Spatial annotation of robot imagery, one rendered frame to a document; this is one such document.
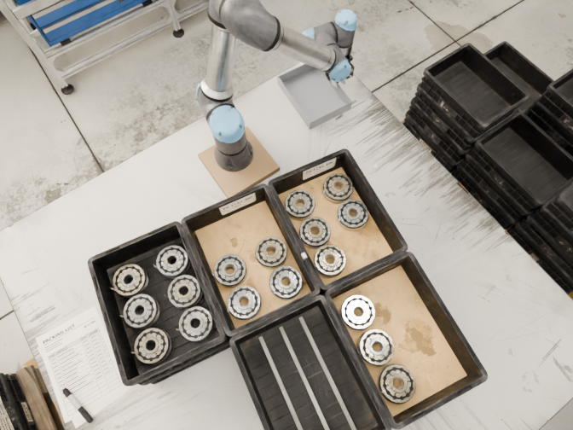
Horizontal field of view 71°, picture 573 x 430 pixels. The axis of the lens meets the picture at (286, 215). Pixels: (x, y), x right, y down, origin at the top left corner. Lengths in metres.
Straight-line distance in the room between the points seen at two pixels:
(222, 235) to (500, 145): 1.48
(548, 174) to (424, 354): 1.26
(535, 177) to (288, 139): 1.22
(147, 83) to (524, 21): 2.61
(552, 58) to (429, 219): 2.00
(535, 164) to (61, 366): 2.17
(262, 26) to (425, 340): 1.01
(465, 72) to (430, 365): 1.51
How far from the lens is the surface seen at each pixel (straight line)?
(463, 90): 2.24
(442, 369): 1.34
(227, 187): 1.54
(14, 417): 2.15
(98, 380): 1.53
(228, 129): 1.40
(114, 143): 2.71
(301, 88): 1.81
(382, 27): 3.14
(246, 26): 1.16
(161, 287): 1.36
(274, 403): 1.27
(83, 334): 1.57
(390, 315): 1.31
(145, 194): 1.64
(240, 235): 1.35
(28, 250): 1.75
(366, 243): 1.35
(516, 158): 2.26
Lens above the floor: 2.09
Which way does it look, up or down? 68 degrees down
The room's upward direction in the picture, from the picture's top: 2 degrees counter-clockwise
